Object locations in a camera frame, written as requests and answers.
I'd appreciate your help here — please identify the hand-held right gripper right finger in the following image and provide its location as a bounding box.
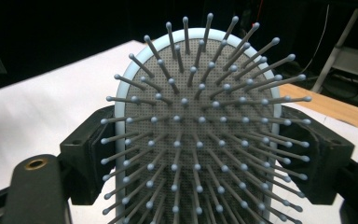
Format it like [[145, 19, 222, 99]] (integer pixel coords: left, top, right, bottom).
[[278, 105, 355, 205]]

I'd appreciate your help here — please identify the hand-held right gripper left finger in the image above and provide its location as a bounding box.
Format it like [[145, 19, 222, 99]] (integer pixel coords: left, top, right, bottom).
[[59, 105, 117, 206]]

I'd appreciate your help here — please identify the light blue hairbrush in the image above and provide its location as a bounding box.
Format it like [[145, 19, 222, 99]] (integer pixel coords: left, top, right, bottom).
[[100, 12, 312, 224]]

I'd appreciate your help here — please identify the white metal stand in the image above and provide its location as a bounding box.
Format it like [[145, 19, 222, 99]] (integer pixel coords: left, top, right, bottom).
[[310, 8, 358, 94]]

